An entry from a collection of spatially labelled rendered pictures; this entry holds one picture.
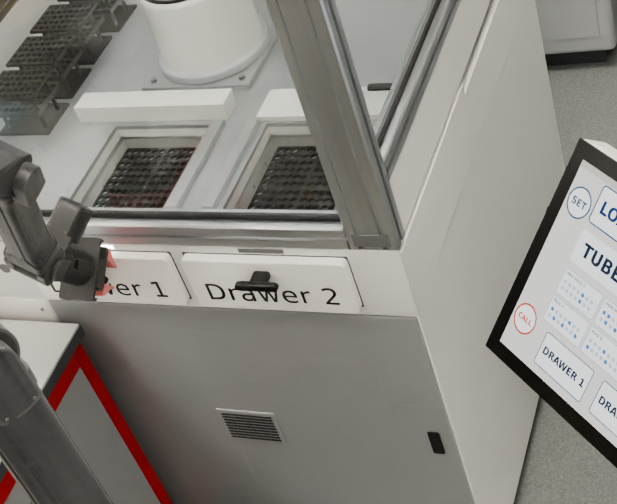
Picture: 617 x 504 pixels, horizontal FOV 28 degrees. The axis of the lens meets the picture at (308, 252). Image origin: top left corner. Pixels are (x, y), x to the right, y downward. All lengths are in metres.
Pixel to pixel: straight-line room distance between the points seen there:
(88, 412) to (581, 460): 1.06
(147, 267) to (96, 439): 0.44
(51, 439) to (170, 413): 1.40
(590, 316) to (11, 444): 0.79
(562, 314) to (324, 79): 0.45
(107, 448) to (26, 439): 1.39
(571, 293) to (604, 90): 2.13
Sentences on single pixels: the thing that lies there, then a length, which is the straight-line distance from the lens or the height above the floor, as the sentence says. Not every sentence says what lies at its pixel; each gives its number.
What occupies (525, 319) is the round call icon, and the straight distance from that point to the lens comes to 1.65.
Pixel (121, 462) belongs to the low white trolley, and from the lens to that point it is 2.49.
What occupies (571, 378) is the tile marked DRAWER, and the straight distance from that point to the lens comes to 1.60.
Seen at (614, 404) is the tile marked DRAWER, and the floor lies 1.01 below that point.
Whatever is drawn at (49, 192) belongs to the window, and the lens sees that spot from 2.13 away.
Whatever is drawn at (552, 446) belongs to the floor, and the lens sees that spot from 2.81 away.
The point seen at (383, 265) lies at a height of 0.91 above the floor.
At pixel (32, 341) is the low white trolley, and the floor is 0.76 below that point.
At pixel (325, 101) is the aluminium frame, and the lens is 1.74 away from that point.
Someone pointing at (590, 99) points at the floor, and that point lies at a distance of 3.67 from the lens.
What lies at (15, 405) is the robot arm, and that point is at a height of 1.56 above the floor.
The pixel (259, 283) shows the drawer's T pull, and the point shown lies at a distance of 1.98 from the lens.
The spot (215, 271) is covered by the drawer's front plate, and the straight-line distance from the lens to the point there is 2.04.
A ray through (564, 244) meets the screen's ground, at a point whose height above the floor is 1.10.
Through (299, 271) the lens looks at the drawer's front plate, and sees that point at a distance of 1.97.
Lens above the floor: 2.21
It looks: 40 degrees down
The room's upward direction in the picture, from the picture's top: 21 degrees counter-clockwise
